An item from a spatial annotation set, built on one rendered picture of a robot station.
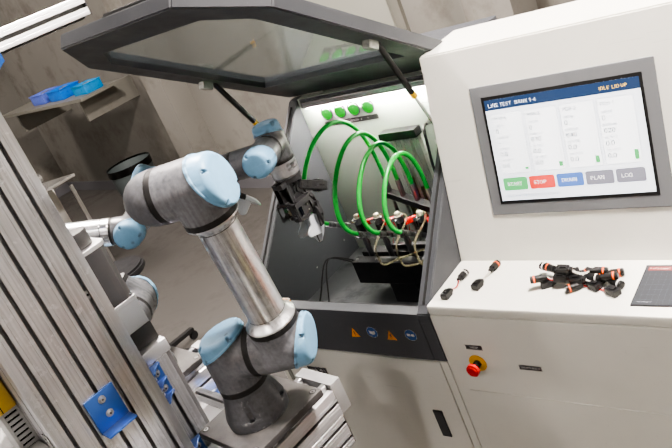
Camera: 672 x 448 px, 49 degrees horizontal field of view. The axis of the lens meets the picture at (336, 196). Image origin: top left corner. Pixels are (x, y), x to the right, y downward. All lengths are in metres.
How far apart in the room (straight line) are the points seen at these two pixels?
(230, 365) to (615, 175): 1.00
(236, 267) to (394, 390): 0.96
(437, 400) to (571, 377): 0.46
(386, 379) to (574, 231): 0.74
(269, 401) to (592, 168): 0.95
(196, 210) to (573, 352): 0.97
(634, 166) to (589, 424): 0.66
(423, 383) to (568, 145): 0.81
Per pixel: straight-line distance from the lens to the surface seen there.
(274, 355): 1.60
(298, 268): 2.56
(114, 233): 1.95
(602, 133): 1.86
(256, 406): 1.71
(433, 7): 4.66
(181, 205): 1.41
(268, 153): 1.76
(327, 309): 2.23
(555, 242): 1.99
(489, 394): 2.10
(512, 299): 1.90
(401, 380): 2.26
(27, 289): 1.61
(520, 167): 1.96
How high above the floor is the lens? 1.99
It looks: 20 degrees down
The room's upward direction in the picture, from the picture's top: 23 degrees counter-clockwise
